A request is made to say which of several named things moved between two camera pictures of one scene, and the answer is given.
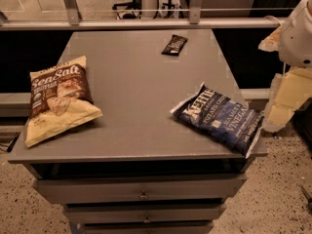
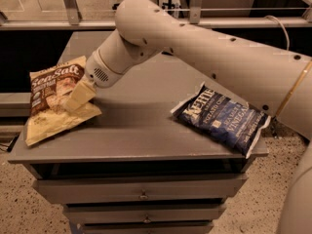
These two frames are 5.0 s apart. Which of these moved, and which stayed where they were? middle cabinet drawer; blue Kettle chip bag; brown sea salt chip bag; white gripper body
Moved: white gripper body
Stayed: middle cabinet drawer; blue Kettle chip bag; brown sea salt chip bag
